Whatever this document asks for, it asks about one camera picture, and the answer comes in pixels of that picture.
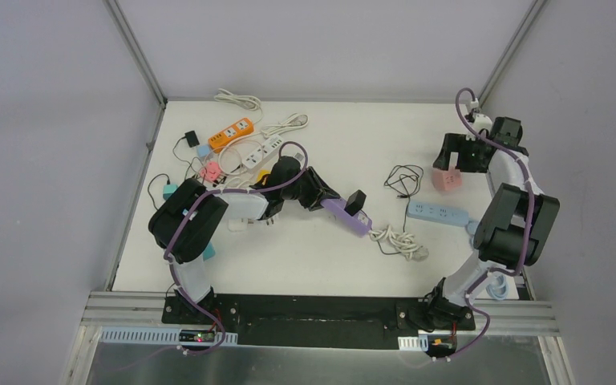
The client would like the pink cube socket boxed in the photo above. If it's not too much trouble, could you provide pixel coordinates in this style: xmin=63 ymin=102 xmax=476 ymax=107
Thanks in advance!
xmin=432 ymin=168 xmax=463 ymax=193

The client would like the purple power strip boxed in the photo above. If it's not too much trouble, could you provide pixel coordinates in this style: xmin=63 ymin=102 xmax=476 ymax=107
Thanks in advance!
xmin=321 ymin=198 xmax=372 ymax=237

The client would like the light blue power strip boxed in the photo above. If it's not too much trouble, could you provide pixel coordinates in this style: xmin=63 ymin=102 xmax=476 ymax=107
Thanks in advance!
xmin=406 ymin=201 xmax=470 ymax=227

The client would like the white plug adapter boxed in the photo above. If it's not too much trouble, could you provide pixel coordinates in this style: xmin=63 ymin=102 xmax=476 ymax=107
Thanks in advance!
xmin=227 ymin=219 xmax=249 ymax=233

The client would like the pink usb cable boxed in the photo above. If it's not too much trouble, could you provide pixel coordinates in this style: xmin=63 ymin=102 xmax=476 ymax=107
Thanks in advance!
xmin=217 ymin=139 xmax=266 ymax=176

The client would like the teal power strip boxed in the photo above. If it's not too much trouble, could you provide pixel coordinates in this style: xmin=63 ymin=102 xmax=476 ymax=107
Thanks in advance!
xmin=201 ymin=243 xmax=216 ymax=261

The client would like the black usb cable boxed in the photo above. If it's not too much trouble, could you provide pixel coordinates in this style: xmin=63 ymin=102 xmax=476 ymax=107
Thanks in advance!
xmin=147 ymin=172 xmax=173 ymax=211

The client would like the teal usb charger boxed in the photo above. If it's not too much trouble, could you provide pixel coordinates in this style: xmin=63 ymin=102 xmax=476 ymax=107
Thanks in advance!
xmin=162 ymin=184 xmax=178 ymax=201

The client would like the black square power adapter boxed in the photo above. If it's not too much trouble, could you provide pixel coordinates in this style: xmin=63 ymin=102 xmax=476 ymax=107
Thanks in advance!
xmin=343 ymin=190 xmax=367 ymax=217

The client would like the yellow white cube socket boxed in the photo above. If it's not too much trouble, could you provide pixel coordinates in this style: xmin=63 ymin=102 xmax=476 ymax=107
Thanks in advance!
xmin=257 ymin=169 xmax=270 ymax=182

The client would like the white cube socket adapter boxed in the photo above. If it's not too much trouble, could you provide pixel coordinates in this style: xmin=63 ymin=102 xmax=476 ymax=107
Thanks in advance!
xmin=256 ymin=214 xmax=279 ymax=226

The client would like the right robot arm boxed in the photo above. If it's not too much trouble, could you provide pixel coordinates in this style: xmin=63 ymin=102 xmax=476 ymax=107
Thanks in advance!
xmin=423 ymin=114 xmax=560 ymax=329

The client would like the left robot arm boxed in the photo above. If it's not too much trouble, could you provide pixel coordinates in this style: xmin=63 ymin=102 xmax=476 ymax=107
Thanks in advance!
xmin=148 ymin=156 xmax=340 ymax=325

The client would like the pink round socket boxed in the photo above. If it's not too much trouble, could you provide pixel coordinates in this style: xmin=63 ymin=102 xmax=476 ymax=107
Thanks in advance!
xmin=199 ymin=161 xmax=222 ymax=183

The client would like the white power strip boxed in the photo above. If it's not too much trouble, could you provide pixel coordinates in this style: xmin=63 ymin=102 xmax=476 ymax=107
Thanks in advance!
xmin=241 ymin=135 xmax=285 ymax=172

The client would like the orange power strip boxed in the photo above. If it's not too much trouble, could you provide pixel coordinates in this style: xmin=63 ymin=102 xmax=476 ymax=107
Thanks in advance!
xmin=208 ymin=118 xmax=254 ymax=153

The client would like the light blue small charger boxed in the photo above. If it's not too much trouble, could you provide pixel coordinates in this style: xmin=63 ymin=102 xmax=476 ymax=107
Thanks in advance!
xmin=196 ymin=144 xmax=212 ymax=159

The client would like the small black charger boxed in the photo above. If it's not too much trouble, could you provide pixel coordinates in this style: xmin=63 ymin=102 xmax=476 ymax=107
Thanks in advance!
xmin=184 ymin=131 xmax=200 ymax=148

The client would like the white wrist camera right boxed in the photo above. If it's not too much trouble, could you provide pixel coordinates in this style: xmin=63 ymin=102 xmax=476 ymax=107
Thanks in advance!
xmin=464 ymin=98 xmax=492 ymax=136

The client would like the black thin cable bundle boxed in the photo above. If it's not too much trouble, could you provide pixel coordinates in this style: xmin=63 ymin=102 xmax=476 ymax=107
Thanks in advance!
xmin=383 ymin=164 xmax=425 ymax=201

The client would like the light blue coiled cable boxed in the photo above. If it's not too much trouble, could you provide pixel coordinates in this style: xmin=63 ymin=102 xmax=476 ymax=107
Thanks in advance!
xmin=466 ymin=220 xmax=510 ymax=303

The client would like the white cord bundle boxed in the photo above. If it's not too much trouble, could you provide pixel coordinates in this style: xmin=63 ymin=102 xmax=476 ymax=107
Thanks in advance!
xmin=369 ymin=225 xmax=430 ymax=262

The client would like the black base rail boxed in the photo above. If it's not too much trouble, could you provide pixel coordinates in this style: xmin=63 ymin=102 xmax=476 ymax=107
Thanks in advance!
xmin=161 ymin=294 xmax=476 ymax=350

